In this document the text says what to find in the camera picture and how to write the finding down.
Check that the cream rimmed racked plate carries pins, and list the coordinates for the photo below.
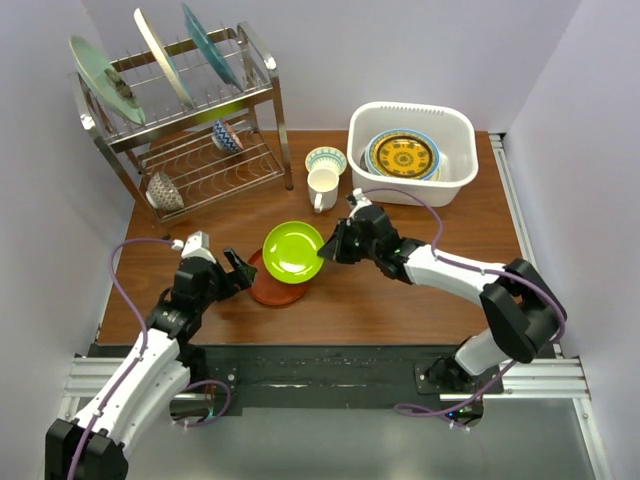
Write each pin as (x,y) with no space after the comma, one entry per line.
(162,58)

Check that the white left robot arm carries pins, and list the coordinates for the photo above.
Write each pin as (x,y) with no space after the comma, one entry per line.
(98,441)

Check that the blue plate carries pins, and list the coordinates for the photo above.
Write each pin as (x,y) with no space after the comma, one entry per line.
(440,155)

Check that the blue zigzag bowl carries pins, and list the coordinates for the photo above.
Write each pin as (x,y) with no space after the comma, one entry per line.
(225,138)

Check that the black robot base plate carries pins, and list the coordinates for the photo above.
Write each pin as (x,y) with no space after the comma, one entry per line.
(324,376)

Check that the white fluted bottom plate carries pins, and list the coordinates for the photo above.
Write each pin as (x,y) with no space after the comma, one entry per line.
(363,161)

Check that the red plate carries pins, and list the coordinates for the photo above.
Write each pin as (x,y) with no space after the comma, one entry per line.
(269,291)

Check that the white plastic bin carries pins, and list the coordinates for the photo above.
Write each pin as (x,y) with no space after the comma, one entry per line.
(450,130)

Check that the green floral racked plate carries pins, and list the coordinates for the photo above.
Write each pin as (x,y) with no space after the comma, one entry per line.
(105,81)

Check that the steel dish rack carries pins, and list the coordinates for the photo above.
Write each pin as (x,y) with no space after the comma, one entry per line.
(178,141)

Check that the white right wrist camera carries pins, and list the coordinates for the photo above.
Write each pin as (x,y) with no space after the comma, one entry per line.
(357,200)

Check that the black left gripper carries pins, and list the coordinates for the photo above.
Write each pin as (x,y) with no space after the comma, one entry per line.
(241,280)

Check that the cream ceramic mug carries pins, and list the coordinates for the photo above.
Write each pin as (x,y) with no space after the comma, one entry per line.
(322,186)

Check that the yellow patterned small plate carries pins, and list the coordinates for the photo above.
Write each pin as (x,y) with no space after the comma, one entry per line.
(403,156)

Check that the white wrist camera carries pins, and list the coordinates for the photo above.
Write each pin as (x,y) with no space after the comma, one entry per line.
(195,246)
(357,200)

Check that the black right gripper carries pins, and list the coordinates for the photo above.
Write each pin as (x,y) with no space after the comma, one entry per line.
(335,248)

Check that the yellow woven rim plate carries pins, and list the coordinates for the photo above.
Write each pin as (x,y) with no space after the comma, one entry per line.
(372,145)

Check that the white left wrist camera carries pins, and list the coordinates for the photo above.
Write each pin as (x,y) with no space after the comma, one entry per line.
(195,246)

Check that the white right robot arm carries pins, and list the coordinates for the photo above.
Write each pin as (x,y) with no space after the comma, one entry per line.
(523,315)

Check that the teal patterned small bowl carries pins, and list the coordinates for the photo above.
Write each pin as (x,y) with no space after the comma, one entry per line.
(326,157)

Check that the teal racked plate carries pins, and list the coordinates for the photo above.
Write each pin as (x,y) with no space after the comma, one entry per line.
(209,49)

